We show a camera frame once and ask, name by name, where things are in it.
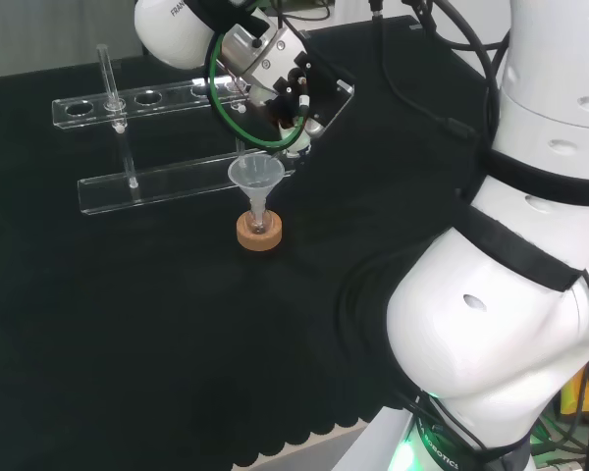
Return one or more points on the translucent plastic funnel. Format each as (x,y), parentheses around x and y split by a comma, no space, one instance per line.
(255,174)

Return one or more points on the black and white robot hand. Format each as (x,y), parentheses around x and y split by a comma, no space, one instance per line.
(314,83)

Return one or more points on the yellow stop button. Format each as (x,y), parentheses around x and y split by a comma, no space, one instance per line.
(572,397)

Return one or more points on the black bench cloth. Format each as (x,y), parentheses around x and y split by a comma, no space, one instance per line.
(152,319)

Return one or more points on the small round-bottom glass flask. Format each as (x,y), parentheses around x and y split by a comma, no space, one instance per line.
(259,223)

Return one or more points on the clear cloth clip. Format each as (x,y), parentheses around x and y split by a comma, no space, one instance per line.
(415,25)

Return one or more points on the clear acrylic funnel stand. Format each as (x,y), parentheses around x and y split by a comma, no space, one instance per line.
(176,184)

